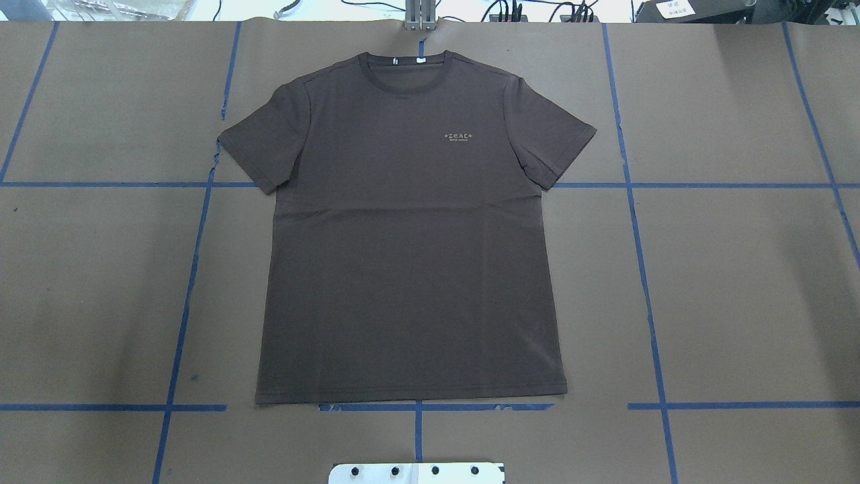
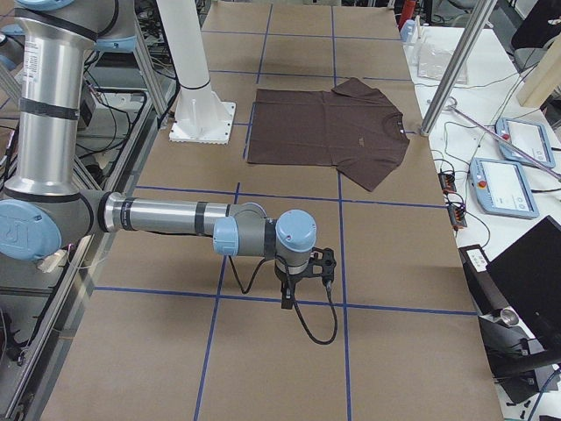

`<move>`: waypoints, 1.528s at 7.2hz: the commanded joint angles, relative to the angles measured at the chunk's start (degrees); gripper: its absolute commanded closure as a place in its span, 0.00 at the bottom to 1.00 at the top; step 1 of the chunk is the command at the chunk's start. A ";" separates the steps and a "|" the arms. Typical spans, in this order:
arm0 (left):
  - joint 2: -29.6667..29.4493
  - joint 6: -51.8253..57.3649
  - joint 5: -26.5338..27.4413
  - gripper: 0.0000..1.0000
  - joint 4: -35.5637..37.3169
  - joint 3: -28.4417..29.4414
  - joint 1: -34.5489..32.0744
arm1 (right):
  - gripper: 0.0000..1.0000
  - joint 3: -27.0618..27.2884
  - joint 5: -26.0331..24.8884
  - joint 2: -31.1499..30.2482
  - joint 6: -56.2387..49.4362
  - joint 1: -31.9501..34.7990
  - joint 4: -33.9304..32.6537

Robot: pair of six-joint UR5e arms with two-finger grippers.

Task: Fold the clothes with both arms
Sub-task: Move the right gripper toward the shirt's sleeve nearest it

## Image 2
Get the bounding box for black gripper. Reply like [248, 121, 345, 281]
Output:
[274, 261, 311, 310]

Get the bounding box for brown t-shirt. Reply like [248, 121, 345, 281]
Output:
[247, 78, 409, 191]

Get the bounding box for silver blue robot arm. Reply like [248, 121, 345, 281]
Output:
[1, 1, 316, 310]

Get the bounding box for black box with label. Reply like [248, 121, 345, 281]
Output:
[458, 245, 520, 327]

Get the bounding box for black monitor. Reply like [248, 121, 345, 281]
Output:
[487, 216, 560, 350]

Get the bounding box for near teach pendant tablet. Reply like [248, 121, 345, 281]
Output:
[469, 158, 539, 219]

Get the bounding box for teach pendant tablet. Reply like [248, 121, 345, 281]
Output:
[495, 118, 556, 168]
[469, 158, 539, 219]

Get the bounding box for reacher grabber stick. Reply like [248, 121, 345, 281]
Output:
[444, 96, 560, 182]

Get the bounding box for clear plastic bag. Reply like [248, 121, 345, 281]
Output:
[416, 43, 453, 81]

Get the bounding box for far teach pendant tablet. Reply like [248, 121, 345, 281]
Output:
[495, 118, 556, 168]

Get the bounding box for red cylinder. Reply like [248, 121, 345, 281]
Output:
[398, 0, 416, 30]

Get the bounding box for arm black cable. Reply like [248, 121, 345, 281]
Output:
[227, 256, 339, 346]

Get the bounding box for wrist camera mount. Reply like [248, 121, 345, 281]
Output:
[308, 247, 337, 283]

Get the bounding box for aluminium frame post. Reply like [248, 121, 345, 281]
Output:
[420, 0, 497, 137]

